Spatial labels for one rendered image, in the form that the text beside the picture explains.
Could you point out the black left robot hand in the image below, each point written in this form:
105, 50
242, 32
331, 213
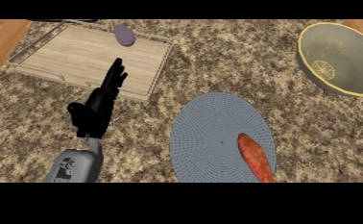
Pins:
99, 106

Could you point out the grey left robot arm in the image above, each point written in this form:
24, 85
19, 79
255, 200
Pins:
75, 167

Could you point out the round grey-blue placemat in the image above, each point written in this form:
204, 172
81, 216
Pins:
213, 135

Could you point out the grey bowl with yellow rim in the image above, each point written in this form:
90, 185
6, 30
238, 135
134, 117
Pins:
334, 58

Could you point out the pale wooden cutting board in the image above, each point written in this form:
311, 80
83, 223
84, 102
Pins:
95, 58

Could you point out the purple eggplant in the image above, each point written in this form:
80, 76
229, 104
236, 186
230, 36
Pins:
124, 35

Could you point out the dark appliance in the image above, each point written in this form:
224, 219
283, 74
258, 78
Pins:
61, 20

